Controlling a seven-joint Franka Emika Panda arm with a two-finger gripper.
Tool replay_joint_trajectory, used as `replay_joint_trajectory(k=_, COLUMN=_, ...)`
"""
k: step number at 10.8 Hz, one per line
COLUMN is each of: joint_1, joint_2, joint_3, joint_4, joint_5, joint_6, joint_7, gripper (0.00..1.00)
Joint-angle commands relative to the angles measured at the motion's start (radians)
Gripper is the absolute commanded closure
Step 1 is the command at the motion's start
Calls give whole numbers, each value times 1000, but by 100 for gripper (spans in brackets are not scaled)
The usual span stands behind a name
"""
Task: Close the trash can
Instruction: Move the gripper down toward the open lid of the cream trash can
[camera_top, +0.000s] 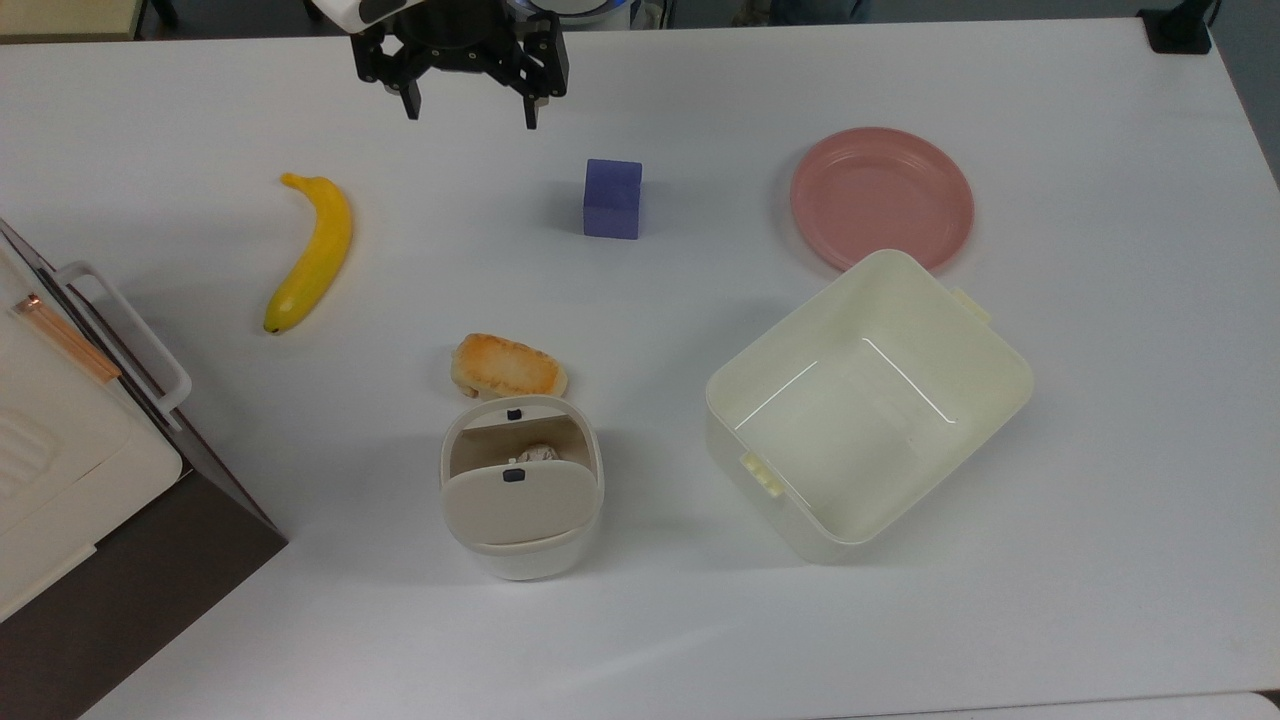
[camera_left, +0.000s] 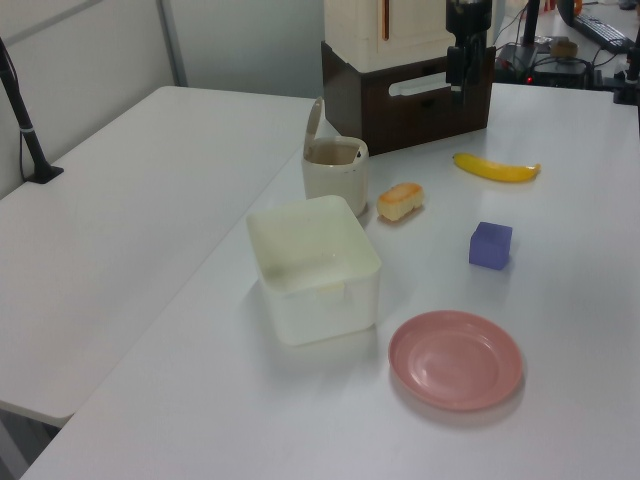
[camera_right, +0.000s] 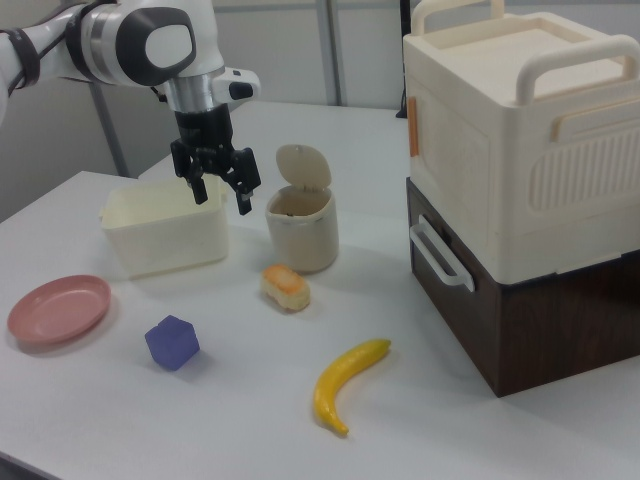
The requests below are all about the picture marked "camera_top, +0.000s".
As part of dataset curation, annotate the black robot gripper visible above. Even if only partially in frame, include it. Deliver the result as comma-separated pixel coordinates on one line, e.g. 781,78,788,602
350,0,570,131

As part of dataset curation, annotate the white trash can lid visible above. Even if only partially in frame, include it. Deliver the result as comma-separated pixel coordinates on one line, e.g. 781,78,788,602
441,462,602,549

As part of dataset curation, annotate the white mini trash can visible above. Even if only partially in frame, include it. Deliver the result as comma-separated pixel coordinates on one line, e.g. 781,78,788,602
439,394,606,584

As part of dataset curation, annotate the purple foam cube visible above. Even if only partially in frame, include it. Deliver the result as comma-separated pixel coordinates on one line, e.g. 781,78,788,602
583,158,644,241

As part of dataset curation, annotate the yellow banana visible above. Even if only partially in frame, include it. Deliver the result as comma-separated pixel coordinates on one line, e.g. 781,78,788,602
263,172,355,336

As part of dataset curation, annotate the toasted bread piece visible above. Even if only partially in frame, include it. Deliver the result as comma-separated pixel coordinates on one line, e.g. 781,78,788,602
450,333,569,401

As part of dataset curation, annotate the beige wooden board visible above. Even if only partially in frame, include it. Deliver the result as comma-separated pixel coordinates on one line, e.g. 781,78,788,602
0,0,147,43

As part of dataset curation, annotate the pink plastic plate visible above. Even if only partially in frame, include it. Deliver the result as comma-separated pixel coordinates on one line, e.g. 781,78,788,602
790,126,976,274

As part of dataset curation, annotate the cream plastic storage bin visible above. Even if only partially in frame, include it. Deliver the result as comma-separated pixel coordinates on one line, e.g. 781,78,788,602
704,248,1035,565

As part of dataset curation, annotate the white toy oven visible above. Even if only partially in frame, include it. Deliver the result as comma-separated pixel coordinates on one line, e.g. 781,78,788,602
0,240,185,623

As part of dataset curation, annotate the white oven door handle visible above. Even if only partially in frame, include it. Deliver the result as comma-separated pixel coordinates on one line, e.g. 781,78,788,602
54,261,193,415

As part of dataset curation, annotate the white appliance with handle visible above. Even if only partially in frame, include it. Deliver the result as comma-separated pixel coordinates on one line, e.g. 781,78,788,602
0,218,289,720

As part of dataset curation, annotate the black clamp mount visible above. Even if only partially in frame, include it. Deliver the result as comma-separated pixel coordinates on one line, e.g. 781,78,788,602
1137,0,1223,56

